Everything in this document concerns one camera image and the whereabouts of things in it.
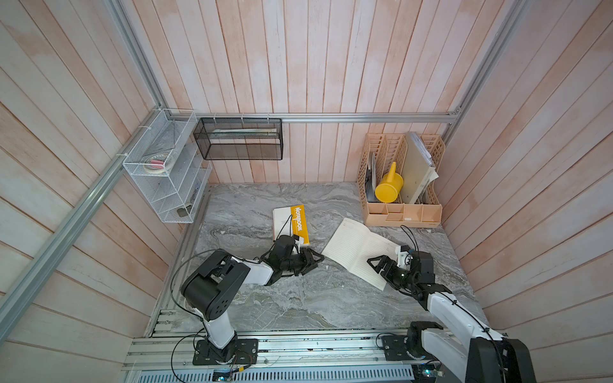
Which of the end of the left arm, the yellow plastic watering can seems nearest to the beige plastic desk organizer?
the yellow plastic watering can

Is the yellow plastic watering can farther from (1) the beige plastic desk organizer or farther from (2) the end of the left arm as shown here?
(2) the end of the left arm

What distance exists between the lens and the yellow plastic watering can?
3.20 ft
